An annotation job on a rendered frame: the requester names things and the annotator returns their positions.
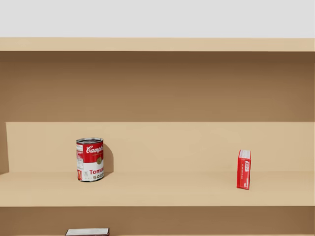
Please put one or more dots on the red carton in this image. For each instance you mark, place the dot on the red carton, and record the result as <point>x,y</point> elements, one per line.
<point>244,170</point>

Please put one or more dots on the pale wooden shelf unit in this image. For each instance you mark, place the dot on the pale wooden shelf unit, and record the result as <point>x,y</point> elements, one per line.
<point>172,98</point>

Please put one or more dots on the red and white can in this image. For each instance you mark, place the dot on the red and white can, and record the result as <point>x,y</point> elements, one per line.
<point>89,159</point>

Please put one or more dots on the brown carton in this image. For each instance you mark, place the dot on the brown carton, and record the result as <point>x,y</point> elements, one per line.
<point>87,232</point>

